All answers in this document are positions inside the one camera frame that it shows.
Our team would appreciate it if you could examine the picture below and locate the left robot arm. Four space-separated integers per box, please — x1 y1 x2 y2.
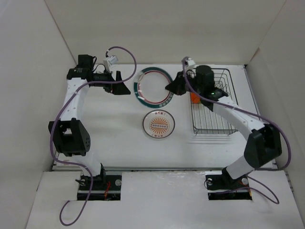
48 54 131 189

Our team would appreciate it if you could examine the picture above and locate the white plate orange sunburst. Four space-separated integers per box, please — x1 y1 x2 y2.
142 109 176 139

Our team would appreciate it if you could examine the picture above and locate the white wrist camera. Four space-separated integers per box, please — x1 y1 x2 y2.
182 57 195 72
103 55 118 72

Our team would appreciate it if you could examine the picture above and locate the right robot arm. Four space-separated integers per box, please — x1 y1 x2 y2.
165 65 282 191

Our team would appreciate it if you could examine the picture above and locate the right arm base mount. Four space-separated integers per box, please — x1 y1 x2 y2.
204 174 252 201

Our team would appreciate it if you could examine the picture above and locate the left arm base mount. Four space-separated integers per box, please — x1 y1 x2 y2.
75 175 122 201

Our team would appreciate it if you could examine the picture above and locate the black wire dish rack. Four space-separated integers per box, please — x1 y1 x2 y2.
190 68 238 135

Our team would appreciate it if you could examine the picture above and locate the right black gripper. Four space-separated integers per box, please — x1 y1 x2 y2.
165 70 203 95

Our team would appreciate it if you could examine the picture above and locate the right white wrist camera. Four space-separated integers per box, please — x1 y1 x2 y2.
182 57 195 72

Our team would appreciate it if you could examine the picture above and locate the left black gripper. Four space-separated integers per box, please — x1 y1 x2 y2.
91 68 130 95

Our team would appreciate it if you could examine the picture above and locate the white plate green rim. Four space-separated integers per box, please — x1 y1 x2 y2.
133 67 173 109

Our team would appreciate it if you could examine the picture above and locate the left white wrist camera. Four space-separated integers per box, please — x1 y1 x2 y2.
103 55 118 72

